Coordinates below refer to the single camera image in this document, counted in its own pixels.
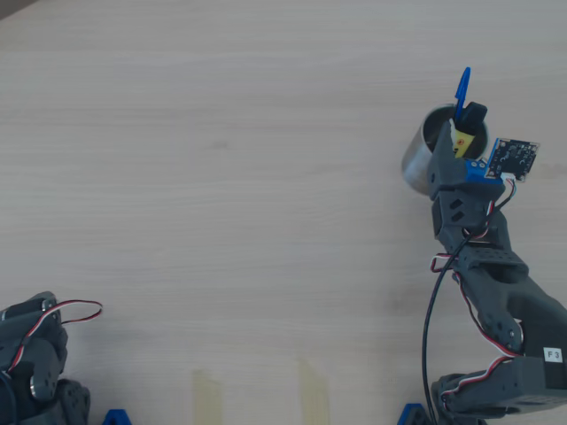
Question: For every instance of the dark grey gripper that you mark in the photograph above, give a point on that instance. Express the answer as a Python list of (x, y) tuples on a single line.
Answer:
[(448, 173)]

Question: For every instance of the yellow highlighter pen black cap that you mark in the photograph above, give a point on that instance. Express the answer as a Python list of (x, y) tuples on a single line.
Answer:
[(471, 117)]

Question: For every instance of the silver metal cup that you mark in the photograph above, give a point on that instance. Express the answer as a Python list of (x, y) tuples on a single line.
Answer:
[(416, 159)]

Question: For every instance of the blue ballpoint pen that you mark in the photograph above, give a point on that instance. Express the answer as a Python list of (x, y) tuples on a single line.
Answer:
[(463, 88)]

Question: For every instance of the yellow masking tape strip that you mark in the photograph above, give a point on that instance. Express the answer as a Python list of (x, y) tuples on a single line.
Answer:
[(313, 394), (208, 398)]

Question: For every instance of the dark grey arm without camera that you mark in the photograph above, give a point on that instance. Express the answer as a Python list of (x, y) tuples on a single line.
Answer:
[(44, 376)]

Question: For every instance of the wrist camera on blue mount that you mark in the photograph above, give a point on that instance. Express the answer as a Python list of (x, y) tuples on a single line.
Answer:
[(514, 157)]

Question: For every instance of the blue base plate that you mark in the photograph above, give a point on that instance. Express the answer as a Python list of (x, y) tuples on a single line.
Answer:
[(117, 418), (412, 416)]

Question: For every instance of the dark grey arm with camera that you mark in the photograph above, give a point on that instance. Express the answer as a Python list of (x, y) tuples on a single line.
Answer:
[(509, 301)]

